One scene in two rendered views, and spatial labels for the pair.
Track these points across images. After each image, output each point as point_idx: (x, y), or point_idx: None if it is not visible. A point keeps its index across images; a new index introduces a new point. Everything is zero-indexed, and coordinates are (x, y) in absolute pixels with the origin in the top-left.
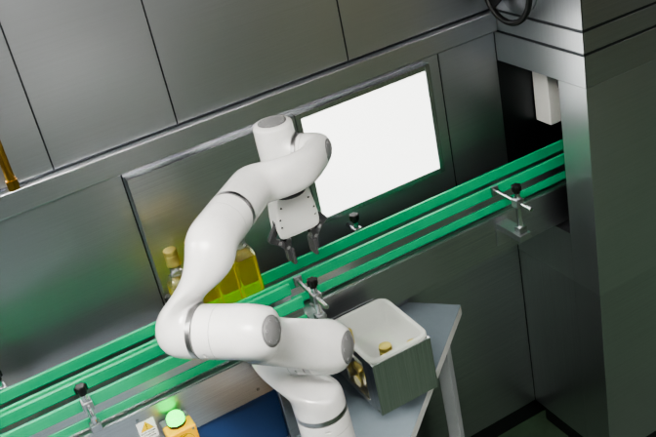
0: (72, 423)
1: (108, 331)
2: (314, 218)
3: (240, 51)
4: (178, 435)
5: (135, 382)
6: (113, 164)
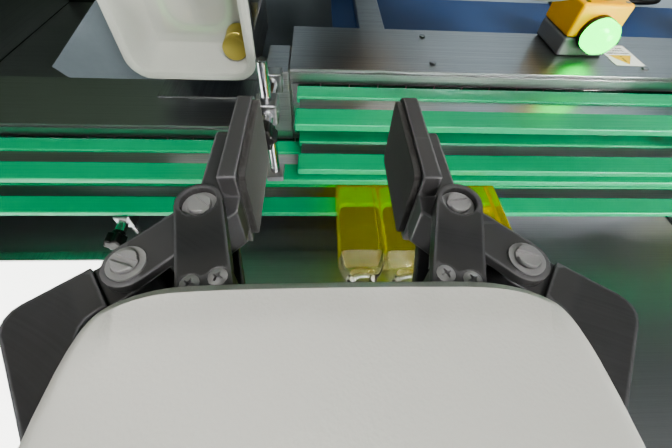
0: None
1: (530, 233)
2: (93, 415)
3: None
4: (617, 2)
5: (656, 119)
6: None
